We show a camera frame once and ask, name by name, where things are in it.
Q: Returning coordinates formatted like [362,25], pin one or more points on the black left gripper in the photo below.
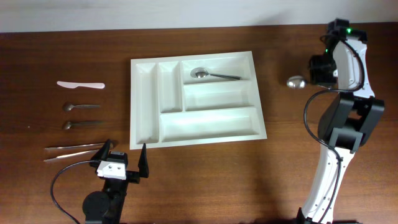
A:
[134,177]

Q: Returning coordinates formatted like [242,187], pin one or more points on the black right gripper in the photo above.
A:
[314,79]

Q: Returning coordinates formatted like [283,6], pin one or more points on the large metal spoon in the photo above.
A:
[297,82]

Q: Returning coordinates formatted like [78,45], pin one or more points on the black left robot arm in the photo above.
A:
[106,205]

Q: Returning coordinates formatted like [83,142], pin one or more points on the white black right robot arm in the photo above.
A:
[347,123]

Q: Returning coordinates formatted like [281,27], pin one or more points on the metal knife upper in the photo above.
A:
[82,146]

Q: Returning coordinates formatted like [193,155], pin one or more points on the metal knife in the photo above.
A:
[82,146]
[67,156]

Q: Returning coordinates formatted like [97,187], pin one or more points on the metal knife lower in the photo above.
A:
[67,156]

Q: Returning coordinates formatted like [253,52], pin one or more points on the small metal teaspoon lower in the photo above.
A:
[72,124]

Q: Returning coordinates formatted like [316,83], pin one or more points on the small metal teaspoon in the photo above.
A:
[68,107]
[72,124]

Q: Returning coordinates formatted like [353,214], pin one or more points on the small metal teaspoon upper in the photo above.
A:
[68,107]

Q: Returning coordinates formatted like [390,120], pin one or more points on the white plastic cutlery tray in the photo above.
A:
[171,108]

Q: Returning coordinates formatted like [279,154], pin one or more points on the pink plastic knife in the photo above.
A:
[73,85]

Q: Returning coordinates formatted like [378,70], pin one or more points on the metal spoon in tray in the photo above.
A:
[201,72]

